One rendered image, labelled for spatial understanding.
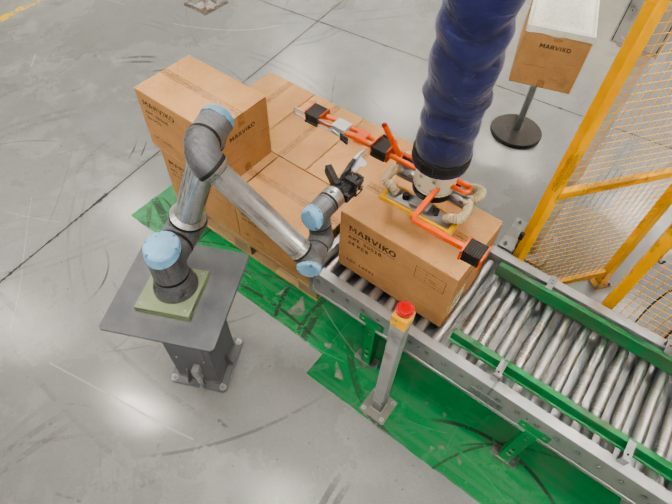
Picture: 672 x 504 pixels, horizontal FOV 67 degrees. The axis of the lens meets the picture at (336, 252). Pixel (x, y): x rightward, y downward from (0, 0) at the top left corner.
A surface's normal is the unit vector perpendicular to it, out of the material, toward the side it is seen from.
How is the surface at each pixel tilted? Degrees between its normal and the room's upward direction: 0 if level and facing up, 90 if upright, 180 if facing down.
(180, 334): 0
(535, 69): 90
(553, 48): 90
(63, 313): 0
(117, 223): 0
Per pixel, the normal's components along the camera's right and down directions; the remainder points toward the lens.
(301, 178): 0.03, -0.59
